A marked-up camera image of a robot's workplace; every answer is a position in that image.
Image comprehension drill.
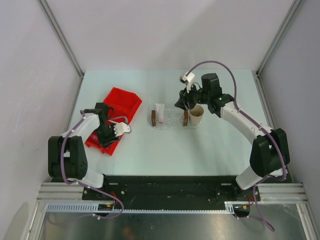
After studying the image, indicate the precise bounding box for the right brown wooden tray handle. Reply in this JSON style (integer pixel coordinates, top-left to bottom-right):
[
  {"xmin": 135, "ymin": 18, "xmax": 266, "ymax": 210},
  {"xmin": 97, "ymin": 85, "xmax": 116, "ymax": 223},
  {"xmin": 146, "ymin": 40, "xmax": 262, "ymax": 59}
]
[{"xmin": 182, "ymin": 111, "xmax": 189, "ymax": 127}]

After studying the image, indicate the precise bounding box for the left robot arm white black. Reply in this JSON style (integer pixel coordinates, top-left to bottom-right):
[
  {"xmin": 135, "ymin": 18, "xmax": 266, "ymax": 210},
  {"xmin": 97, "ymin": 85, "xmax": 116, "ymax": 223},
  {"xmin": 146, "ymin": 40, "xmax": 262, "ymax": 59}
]
[{"xmin": 48, "ymin": 102, "xmax": 120, "ymax": 200}]

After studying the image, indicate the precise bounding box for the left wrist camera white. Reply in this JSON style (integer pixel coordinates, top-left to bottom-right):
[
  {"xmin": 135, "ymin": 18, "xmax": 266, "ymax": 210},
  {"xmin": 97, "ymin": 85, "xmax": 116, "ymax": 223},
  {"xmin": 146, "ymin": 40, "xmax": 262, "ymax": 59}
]
[{"xmin": 113, "ymin": 122, "xmax": 132, "ymax": 137}]

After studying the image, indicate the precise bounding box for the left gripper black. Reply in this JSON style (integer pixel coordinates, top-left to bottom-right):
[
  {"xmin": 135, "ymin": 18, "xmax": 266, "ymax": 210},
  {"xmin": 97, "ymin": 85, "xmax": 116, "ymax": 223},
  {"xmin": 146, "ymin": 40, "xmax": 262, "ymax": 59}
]
[{"xmin": 95, "ymin": 122, "xmax": 121, "ymax": 148}]

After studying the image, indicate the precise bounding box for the aluminium frame rail front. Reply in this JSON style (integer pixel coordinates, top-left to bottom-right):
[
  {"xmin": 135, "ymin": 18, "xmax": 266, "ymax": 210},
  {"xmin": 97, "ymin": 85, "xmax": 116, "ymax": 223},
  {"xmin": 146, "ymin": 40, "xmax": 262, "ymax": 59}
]
[{"xmin": 36, "ymin": 182, "xmax": 309, "ymax": 204}]

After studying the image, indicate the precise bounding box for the white toothpaste tube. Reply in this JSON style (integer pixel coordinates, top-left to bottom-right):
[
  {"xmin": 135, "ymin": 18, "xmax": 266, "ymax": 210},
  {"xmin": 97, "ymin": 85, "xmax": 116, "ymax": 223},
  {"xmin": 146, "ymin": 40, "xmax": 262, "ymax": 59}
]
[{"xmin": 155, "ymin": 103, "xmax": 165, "ymax": 123}]

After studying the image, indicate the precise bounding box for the clear textured glass tray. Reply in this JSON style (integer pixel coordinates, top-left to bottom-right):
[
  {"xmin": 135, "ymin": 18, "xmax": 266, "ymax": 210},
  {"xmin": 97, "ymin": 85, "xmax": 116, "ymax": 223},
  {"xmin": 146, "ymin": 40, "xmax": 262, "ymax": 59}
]
[{"xmin": 150, "ymin": 109, "xmax": 202, "ymax": 130}]

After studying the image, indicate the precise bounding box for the left aluminium corner post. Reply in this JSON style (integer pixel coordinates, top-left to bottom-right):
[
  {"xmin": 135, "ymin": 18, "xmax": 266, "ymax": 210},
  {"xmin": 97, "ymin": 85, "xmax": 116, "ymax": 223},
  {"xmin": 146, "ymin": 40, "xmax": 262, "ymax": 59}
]
[{"xmin": 37, "ymin": 0, "xmax": 85, "ymax": 78}]

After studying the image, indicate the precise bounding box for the red plastic organizer bin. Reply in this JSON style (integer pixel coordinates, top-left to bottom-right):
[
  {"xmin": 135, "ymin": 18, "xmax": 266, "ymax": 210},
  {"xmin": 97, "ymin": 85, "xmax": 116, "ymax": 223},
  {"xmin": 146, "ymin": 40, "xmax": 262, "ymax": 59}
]
[{"xmin": 85, "ymin": 87, "xmax": 143, "ymax": 156}]

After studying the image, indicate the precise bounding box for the beige plastic cup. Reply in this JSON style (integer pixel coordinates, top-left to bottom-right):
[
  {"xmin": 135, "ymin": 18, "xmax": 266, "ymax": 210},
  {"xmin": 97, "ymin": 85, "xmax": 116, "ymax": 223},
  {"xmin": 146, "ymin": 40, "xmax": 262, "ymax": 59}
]
[{"xmin": 188, "ymin": 104, "xmax": 204, "ymax": 126}]

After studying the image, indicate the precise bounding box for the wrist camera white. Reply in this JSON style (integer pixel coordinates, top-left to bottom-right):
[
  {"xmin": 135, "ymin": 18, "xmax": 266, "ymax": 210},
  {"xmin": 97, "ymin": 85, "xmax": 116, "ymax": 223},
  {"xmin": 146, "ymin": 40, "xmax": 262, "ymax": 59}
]
[
  {"xmin": 113, "ymin": 122, "xmax": 132, "ymax": 137},
  {"xmin": 179, "ymin": 72, "xmax": 195, "ymax": 93}
]

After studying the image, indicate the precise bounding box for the aluminium corner post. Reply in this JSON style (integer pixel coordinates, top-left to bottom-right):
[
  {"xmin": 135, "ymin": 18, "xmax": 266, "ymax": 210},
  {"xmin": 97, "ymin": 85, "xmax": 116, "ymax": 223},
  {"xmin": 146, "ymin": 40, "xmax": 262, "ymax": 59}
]
[
  {"xmin": 256, "ymin": 0, "xmax": 305, "ymax": 76},
  {"xmin": 37, "ymin": 0, "xmax": 85, "ymax": 78}
]

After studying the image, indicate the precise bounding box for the left brown wooden tray handle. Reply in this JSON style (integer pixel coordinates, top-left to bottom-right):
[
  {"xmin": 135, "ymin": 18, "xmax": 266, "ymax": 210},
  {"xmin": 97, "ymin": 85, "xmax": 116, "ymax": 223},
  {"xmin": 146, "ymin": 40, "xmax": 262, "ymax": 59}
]
[{"xmin": 151, "ymin": 110, "xmax": 157, "ymax": 127}]

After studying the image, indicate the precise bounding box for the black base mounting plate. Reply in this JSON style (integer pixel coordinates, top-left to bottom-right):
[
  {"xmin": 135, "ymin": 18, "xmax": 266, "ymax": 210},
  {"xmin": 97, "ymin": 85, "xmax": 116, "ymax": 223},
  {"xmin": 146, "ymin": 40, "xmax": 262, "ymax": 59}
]
[{"xmin": 51, "ymin": 175, "xmax": 293, "ymax": 204}]

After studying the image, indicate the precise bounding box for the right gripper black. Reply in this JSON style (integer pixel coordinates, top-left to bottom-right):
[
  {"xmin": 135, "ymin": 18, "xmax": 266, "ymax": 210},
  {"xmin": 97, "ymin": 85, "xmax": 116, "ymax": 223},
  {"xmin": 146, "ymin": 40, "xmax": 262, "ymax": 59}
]
[{"xmin": 175, "ymin": 82, "xmax": 210, "ymax": 112}]

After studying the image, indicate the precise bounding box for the brown wooden tray handle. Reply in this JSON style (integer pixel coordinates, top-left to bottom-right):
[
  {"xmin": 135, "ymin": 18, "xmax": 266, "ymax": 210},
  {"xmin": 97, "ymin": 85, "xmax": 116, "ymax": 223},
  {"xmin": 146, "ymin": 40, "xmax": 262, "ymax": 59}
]
[
  {"xmin": 151, "ymin": 110, "xmax": 157, "ymax": 127},
  {"xmin": 182, "ymin": 111, "xmax": 189, "ymax": 127}
]

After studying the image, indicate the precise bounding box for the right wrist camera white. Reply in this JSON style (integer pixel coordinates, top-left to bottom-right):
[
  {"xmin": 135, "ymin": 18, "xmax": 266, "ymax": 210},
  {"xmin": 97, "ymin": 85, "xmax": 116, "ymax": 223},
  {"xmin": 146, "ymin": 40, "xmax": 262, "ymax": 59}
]
[{"xmin": 179, "ymin": 72, "xmax": 195, "ymax": 93}]

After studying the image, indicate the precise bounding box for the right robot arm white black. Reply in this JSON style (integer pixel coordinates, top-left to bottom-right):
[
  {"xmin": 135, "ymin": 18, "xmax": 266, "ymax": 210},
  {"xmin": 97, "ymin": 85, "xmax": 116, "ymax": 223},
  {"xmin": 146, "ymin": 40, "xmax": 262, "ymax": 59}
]
[{"xmin": 175, "ymin": 72, "xmax": 290, "ymax": 201}]

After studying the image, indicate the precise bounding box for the white slotted cable duct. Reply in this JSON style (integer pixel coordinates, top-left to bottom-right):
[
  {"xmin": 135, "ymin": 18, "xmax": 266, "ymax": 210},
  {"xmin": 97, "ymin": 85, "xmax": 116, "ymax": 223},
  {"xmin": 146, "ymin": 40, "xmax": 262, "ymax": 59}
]
[{"xmin": 46, "ymin": 201, "xmax": 236, "ymax": 215}]

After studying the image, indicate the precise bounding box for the right aluminium corner post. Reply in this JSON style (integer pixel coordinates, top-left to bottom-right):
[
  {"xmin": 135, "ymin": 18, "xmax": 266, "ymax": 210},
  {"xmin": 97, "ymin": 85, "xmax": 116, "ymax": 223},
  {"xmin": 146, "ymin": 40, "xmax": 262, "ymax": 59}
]
[{"xmin": 256, "ymin": 0, "xmax": 305, "ymax": 76}]

